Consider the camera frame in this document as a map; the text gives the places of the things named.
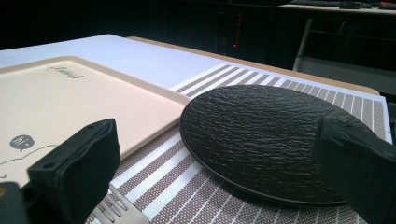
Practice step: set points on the metal stand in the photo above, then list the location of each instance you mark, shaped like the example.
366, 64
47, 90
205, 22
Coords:
303, 43

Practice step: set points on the dark keyboard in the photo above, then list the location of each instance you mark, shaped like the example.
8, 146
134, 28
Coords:
320, 3

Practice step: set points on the black textured round plate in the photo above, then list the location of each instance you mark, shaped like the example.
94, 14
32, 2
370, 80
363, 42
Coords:
258, 140

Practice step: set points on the silver metal fork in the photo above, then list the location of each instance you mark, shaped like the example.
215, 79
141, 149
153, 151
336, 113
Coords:
116, 209

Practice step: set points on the brown white striped placemat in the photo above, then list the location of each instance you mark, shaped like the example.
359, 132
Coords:
174, 183

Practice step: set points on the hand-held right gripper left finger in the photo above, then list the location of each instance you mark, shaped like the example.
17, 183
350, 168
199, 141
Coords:
81, 168

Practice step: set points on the beige rectangular tray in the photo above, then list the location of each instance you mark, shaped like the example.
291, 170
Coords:
77, 105

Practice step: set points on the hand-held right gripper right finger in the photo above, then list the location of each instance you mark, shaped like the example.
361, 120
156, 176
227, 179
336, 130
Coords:
358, 161

